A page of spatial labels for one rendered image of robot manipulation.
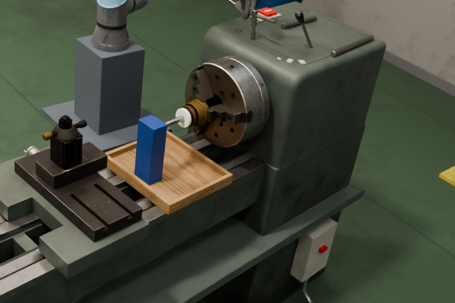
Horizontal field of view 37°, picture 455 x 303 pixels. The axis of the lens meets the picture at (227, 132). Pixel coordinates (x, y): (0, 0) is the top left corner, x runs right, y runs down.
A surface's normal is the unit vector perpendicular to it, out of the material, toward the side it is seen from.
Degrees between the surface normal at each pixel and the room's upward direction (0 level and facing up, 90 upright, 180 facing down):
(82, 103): 90
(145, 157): 90
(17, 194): 0
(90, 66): 90
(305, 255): 90
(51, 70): 0
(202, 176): 0
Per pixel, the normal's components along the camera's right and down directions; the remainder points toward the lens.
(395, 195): 0.14, -0.84
